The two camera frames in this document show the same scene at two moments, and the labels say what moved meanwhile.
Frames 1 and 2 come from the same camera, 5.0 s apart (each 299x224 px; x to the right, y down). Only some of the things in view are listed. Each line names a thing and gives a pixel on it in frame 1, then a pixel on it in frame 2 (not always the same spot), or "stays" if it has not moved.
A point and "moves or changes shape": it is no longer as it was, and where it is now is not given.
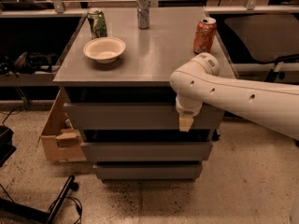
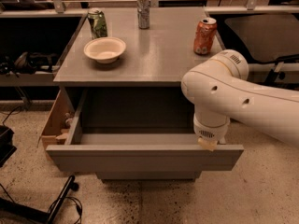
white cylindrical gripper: (188, 110) → (209, 131)
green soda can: (97, 24) stays
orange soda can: (205, 35) stays
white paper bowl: (105, 49) stays
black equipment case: (7, 146) stays
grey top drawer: (137, 116) moves or changes shape
